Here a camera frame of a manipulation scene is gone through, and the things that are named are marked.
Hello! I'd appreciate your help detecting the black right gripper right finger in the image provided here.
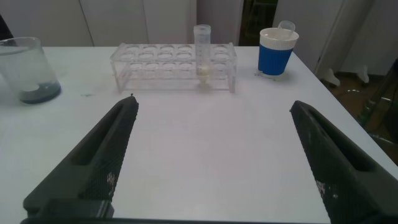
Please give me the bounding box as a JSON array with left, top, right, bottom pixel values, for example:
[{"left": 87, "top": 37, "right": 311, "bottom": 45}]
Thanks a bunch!
[{"left": 289, "top": 100, "right": 398, "bottom": 224}]

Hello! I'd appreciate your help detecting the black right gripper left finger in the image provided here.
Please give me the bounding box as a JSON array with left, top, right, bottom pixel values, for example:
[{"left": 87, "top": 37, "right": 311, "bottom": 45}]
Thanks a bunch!
[{"left": 23, "top": 95, "right": 139, "bottom": 218}]

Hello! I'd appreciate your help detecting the clear plastic test tube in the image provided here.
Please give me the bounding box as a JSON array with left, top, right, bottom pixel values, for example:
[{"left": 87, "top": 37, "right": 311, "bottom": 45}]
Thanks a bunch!
[{"left": 277, "top": 20, "right": 297, "bottom": 40}]

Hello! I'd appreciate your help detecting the clear glass beaker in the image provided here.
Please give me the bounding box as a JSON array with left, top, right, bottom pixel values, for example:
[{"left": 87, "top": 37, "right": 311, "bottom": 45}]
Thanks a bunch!
[{"left": 0, "top": 36, "right": 62, "bottom": 105}]

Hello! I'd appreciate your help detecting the clear acrylic test tube rack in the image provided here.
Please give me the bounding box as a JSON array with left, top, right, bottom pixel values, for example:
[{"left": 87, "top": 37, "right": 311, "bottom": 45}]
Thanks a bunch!
[{"left": 110, "top": 42, "right": 238, "bottom": 94}]

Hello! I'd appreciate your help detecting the yellow liquid test tube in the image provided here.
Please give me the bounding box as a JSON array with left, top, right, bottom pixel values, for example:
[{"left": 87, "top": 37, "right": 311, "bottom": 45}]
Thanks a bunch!
[{"left": 193, "top": 24, "right": 213, "bottom": 88}]

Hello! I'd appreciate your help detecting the blue white paper cup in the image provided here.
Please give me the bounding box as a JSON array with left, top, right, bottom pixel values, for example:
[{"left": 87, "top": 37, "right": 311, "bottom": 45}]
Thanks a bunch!
[{"left": 257, "top": 27, "right": 300, "bottom": 77}]

